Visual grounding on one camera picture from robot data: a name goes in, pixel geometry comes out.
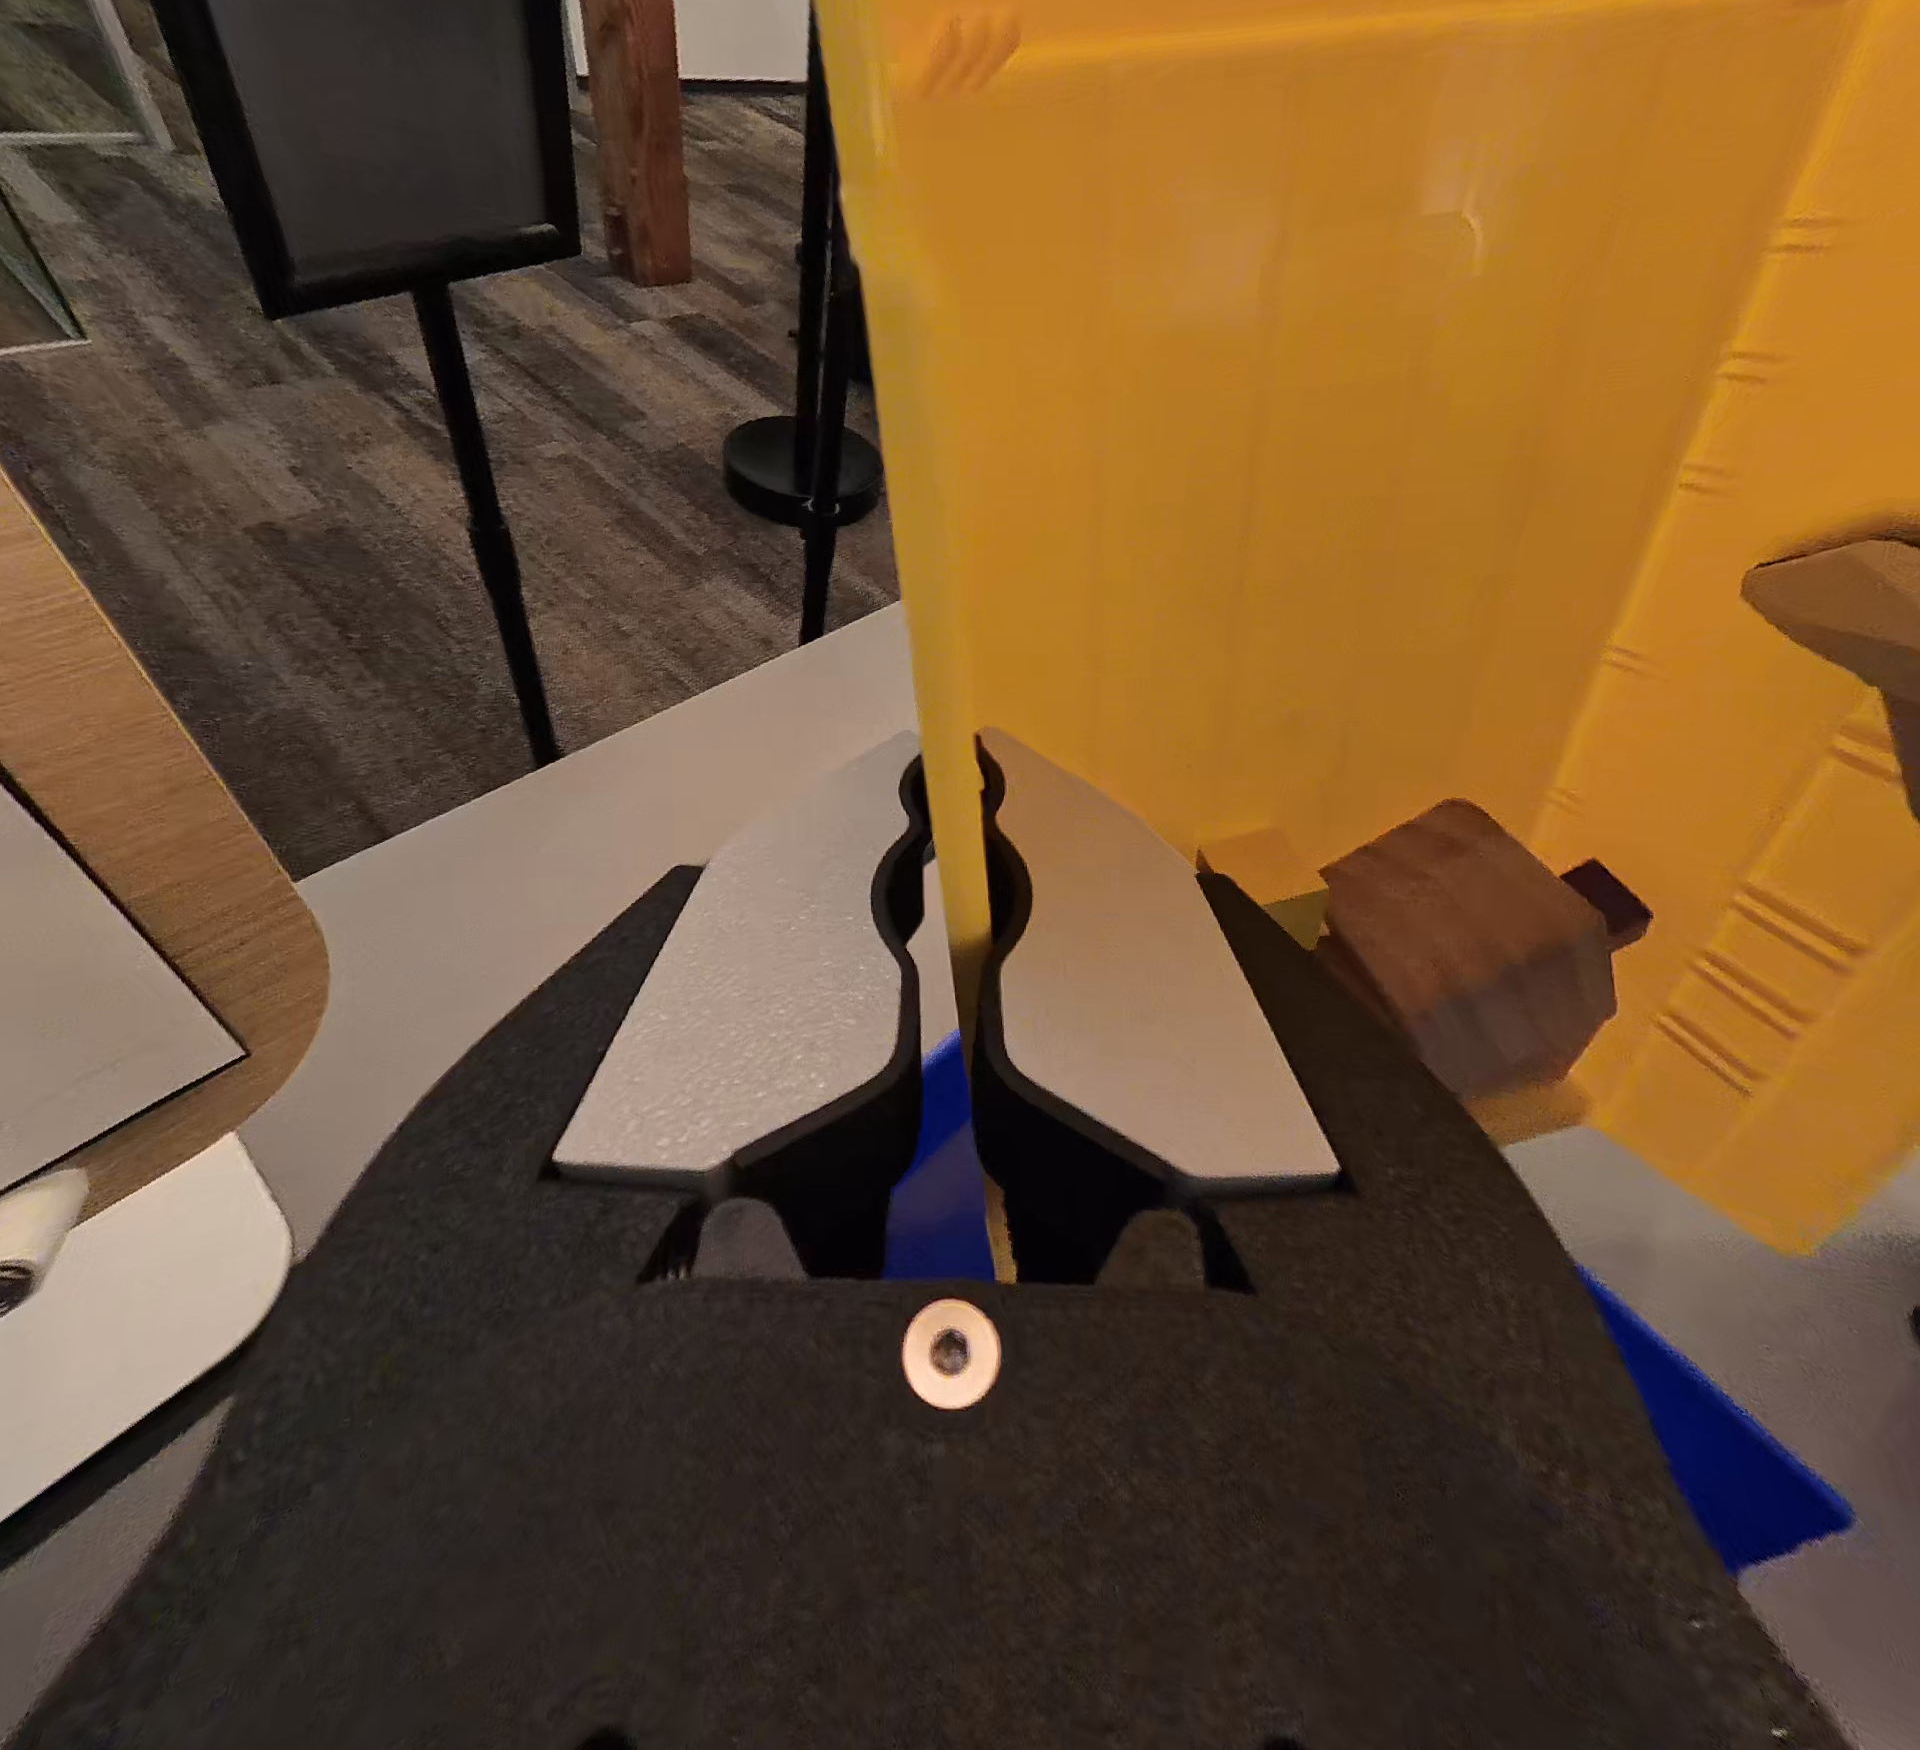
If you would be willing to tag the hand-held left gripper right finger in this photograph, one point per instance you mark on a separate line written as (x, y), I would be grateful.
(1153, 1018)

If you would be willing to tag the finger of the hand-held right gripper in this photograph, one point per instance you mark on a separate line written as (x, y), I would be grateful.
(1862, 601)

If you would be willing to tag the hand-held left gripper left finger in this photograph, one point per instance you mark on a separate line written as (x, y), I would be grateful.
(749, 997)

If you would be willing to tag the yellow plastic box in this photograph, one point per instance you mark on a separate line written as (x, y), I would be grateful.
(1274, 430)

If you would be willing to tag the blue plastic box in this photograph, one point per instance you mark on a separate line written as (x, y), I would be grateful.
(1725, 1452)

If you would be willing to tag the black framed sign stand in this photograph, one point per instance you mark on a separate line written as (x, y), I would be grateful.
(364, 26)
(821, 579)

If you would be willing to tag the rounded wooden board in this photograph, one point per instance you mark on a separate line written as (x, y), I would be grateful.
(150, 761)

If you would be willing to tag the white printed instruction sheet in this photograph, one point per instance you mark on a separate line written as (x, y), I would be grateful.
(91, 997)

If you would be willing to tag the white stand base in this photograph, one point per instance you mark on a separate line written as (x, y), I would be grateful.
(150, 1298)

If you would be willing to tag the glass door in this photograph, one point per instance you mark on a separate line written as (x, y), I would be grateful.
(110, 10)

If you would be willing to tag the wooden support post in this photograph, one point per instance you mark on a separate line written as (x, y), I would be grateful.
(638, 54)

